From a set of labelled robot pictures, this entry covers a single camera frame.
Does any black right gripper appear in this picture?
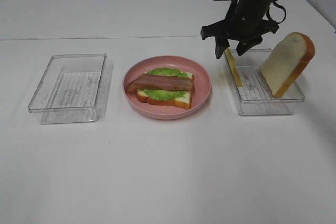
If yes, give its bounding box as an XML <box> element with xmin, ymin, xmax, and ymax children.
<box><xmin>201</xmin><ymin>0</ymin><xmax>278</xmax><ymax>59</ymax></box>

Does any yellow cheese slice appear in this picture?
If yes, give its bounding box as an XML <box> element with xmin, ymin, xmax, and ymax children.
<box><xmin>224</xmin><ymin>48</ymin><xmax>243</xmax><ymax>87</ymax></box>

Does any bread slice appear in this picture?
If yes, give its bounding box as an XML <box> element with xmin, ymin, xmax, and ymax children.
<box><xmin>259</xmin><ymin>32</ymin><xmax>315</xmax><ymax>98</ymax></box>
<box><xmin>135</xmin><ymin>67</ymin><xmax>194</xmax><ymax>109</ymax></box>

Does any bacon strip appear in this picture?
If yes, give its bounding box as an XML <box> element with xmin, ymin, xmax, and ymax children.
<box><xmin>132</xmin><ymin>74</ymin><xmax>194</xmax><ymax>91</ymax></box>
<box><xmin>125</xmin><ymin>82</ymin><xmax>143</xmax><ymax>93</ymax></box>

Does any green lettuce leaf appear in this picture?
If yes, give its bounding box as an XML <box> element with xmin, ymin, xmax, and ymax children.
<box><xmin>136</xmin><ymin>67</ymin><xmax>194</xmax><ymax>103</ymax></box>

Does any pink round plate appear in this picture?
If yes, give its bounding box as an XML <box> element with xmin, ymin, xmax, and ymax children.
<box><xmin>123</xmin><ymin>56</ymin><xmax>212</xmax><ymax>120</ymax></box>

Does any right clear plastic tray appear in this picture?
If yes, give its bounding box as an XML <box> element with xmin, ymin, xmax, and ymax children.
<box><xmin>223</xmin><ymin>48</ymin><xmax>305</xmax><ymax>116</ymax></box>

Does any clear plastic tray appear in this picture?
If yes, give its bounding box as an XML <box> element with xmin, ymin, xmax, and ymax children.
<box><xmin>223</xmin><ymin>48</ymin><xmax>305</xmax><ymax>116</ymax></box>
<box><xmin>28</xmin><ymin>54</ymin><xmax>110</xmax><ymax>124</ymax></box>

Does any left clear plastic tray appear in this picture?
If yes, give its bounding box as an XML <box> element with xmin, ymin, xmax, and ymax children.
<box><xmin>28</xmin><ymin>54</ymin><xmax>110</xmax><ymax>124</ymax></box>

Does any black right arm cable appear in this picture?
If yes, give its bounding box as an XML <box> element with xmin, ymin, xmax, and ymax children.
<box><xmin>266</xmin><ymin>0</ymin><xmax>300</xmax><ymax>24</ymax></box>

